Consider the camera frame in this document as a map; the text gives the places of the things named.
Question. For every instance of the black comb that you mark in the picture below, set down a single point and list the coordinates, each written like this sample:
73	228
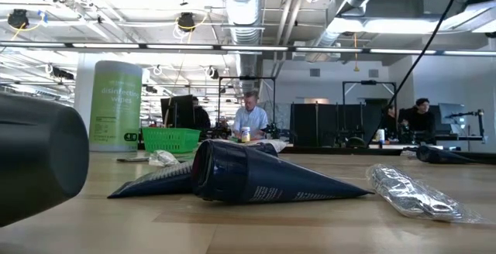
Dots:
133	159

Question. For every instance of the person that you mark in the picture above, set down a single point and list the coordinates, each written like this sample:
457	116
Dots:
201	116
251	120
389	118
420	120

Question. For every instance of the black partition panel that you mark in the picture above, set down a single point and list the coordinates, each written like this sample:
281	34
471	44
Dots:
310	126

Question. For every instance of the white bottle with yellow label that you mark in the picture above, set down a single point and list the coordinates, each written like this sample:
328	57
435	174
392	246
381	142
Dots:
245	134

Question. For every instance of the long ceiling light strip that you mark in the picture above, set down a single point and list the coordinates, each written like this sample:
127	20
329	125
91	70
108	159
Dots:
252	48

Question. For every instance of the black background rig frame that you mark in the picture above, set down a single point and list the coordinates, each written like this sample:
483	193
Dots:
248	78
368	82

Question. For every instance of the black ceiling-mounted device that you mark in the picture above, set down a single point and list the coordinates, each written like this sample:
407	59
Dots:
18	18
187	21

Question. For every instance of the black background monitor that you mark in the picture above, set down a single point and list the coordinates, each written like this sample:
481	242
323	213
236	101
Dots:
178	110

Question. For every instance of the silver nail clipper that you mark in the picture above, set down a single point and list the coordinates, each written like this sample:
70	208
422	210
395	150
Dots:
162	158
414	198
408	154

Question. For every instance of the green disinfecting wipes canister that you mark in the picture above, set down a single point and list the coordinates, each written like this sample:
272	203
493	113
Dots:
116	107

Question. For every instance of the small green plastic basket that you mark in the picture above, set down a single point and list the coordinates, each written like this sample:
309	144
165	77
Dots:
170	141

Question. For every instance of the yellow hanging pendant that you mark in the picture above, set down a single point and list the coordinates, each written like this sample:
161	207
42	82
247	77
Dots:
355	67

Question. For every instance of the dark grey roll-on deodorant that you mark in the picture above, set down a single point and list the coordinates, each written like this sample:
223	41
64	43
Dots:
38	157

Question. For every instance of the dark blue toiletry tube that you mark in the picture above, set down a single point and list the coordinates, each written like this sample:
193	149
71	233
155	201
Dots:
252	176
162	180
438	155

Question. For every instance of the grey background monitor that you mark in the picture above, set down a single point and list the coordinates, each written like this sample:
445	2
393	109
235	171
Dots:
451	112

